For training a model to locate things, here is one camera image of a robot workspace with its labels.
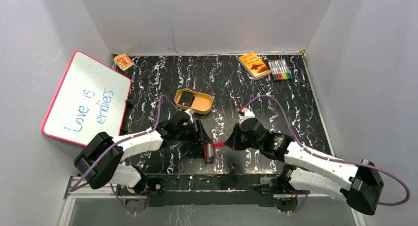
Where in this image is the red card holder wallet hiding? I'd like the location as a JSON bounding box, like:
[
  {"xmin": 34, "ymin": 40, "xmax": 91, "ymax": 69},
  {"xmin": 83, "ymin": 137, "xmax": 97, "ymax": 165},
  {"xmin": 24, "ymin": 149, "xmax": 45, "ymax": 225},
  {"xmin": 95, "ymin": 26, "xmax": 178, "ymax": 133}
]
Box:
[{"xmin": 203, "ymin": 137, "xmax": 232, "ymax": 163}]

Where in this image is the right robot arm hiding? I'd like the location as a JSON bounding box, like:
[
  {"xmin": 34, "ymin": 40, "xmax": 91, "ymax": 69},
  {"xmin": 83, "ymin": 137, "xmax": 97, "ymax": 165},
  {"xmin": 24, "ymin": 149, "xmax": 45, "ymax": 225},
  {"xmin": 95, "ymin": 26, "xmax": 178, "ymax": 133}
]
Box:
[{"xmin": 225, "ymin": 108, "xmax": 384, "ymax": 216}]

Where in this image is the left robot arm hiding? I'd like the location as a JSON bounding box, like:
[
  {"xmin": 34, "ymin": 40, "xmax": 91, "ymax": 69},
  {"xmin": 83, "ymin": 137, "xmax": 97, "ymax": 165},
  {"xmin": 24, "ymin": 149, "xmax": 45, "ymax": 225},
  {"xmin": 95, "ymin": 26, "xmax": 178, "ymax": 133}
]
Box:
[{"xmin": 74, "ymin": 109, "xmax": 213, "ymax": 194}]

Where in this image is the black cards stack in tray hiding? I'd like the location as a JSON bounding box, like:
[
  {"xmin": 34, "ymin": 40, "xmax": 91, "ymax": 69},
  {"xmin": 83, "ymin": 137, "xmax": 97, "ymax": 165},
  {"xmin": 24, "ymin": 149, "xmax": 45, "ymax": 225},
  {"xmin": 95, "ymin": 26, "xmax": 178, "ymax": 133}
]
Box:
[{"xmin": 178, "ymin": 91, "xmax": 195, "ymax": 107}]

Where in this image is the small orange card box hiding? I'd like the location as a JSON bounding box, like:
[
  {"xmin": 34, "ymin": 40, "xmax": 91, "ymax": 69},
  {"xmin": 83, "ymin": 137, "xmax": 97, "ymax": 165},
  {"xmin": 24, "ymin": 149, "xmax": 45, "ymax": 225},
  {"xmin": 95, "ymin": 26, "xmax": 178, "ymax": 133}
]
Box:
[{"xmin": 113, "ymin": 53, "xmax": 134, "ymax": 71}]

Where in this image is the tan oval tray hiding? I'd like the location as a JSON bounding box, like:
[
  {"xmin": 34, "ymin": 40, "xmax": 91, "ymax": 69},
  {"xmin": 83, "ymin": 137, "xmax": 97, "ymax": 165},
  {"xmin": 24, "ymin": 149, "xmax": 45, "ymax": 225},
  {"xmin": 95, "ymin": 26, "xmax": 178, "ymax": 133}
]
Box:
[{"xmin": 174, "ymin": 88, "xmax": 213, "ymax": 115}]

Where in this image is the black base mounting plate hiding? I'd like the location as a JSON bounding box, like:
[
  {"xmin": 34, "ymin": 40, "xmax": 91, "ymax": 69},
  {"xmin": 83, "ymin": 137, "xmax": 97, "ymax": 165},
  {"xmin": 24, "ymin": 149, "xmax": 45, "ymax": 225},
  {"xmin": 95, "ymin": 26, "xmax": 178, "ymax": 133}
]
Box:
[{"xmin": 116, "ymin": 173, "xmax": 309, "ymax": 208}]

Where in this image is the orange book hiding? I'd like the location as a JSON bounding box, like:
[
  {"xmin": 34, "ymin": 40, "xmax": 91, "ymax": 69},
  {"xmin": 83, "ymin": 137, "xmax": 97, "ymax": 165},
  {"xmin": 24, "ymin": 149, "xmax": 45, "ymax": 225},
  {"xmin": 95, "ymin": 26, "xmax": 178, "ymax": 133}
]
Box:
[{"xmin": 238, "ymin": 52, "xmax": 272, "ymax": 80}]

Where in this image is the coloured marker pen pack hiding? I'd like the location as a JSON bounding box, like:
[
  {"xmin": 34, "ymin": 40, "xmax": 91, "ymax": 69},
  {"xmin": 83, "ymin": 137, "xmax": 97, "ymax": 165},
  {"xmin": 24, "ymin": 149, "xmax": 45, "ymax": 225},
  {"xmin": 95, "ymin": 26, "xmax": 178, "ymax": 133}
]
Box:
[{"xmin": 268, "ymin": 59, "xmax": 293, "ymax": 81}]

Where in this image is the pink framed whiteboard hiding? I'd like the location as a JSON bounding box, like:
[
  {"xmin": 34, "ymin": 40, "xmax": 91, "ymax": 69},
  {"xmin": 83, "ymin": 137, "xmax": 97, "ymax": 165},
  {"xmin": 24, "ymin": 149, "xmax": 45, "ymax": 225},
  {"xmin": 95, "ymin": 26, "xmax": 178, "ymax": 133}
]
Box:
[{"xmin": 41, "ymin": 51, "xmax": 132, "ymax": 146}]

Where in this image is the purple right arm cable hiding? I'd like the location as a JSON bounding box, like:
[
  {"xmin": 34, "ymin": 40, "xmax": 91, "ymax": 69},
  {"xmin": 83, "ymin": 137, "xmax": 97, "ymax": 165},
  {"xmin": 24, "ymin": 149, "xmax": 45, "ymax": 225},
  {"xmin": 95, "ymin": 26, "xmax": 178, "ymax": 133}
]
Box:
[{"xmin": 240, "ymin": 94, "xmax": 411, "ymax": 215}]

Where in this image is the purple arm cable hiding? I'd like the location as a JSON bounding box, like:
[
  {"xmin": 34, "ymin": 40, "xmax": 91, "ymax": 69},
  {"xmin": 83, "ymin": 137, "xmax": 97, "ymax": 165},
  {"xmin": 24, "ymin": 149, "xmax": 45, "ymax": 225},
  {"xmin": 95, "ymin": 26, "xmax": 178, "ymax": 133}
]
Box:
[
  {"xmin": 240, "ymin": 94, "xmax": 411, "ymax": 215},
  {"xmin": 69, "ymin": 94, "xmax": 180, "ymax": 215}
]

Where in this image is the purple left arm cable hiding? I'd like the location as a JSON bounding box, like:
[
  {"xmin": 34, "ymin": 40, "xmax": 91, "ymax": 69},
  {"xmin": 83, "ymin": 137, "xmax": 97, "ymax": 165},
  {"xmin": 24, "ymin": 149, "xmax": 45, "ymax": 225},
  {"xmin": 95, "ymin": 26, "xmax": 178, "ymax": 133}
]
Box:
[{"xmin": 69, "ymin": 94, "xmax": 180, "ymax": 215}]

